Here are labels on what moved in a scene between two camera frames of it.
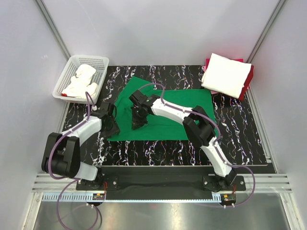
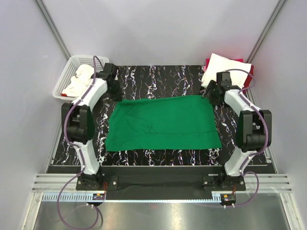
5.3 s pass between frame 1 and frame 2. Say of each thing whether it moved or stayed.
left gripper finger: moved
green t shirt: moved
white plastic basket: stayed
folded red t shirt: stayed
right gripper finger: moved
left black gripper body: moved
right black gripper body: moved
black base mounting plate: stayed
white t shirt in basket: stayed
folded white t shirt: stayed
